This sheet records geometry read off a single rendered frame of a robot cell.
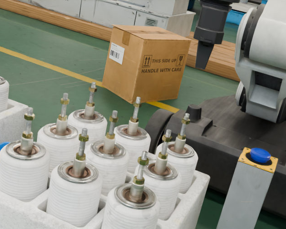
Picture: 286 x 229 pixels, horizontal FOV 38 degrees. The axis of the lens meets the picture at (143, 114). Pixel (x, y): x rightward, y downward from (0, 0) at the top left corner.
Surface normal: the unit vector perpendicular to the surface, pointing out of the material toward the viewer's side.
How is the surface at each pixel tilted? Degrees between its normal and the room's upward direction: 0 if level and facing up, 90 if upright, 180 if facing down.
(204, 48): 90
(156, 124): 37
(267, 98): 59
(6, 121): 90
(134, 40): 90
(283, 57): 116
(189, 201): 0
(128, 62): 90
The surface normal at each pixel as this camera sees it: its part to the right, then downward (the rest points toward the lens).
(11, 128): 0.91, 0.31
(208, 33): -0.14, 0.35
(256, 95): -0.26, -0.25
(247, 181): -0.39, 0.27
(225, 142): 0.19, -0.91
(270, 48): -0.46, 0.48
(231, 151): -0.17, -0.44
